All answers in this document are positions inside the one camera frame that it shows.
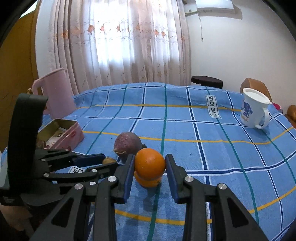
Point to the pink floral cloth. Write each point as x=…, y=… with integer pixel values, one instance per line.
x=278, y=107

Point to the small brown-green fruit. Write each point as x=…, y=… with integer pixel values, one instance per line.
x=108, y=160

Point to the orange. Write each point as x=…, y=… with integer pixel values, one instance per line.
x=150, y=163
x=148, y=182

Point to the brass door knob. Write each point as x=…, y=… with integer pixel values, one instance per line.
x=29, y=90

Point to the pink rectangular tin box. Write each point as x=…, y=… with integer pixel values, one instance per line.
x=71, y=136

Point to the blue plaid tablecloth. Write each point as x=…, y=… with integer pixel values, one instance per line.
x=185, y=150

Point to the brown leather sofa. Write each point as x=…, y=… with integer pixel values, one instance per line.
x=291, y=113

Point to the sheer floral curtain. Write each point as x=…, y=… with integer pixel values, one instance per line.
x=115, y=46

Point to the printed paper booklet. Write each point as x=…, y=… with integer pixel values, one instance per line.
x=54, y=139

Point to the white mug with blue print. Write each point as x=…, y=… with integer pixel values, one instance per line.
x=251, y=109

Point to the wooden door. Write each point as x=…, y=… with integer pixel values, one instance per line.
x=23, y=58

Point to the smooth purple passion fruit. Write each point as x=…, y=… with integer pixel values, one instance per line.
x=127, y=142

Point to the wrinkled dark passion fruit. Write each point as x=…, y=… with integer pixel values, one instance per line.
x=40, y=144

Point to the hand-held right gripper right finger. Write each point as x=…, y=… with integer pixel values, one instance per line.
x=170, y=177

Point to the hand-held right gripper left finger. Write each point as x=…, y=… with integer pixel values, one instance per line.
x=129, y=177

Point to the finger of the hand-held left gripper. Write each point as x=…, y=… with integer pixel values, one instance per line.
x=91, y=160
x=101, y=171

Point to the dark round stool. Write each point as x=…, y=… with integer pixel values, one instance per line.
x=207, y=81

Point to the white air conditioner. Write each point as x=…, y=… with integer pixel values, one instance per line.
x=217, y=5

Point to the pink plastic jug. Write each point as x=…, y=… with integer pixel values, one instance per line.
x=57, y=92

